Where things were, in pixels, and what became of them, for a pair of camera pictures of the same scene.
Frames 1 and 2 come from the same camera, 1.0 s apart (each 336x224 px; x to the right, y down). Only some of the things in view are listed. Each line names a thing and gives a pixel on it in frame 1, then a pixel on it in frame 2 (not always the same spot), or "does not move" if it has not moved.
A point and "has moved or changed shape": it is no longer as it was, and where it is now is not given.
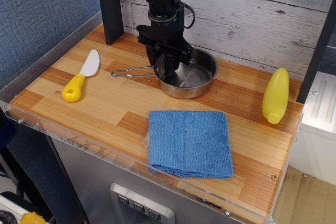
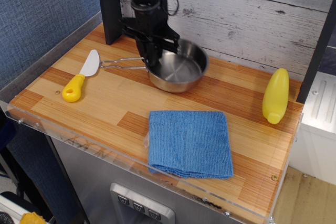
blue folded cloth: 190,144 does not move
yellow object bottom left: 32,218 does not move
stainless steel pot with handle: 188,82 has moved or changed shape
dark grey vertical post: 111,7 does not move
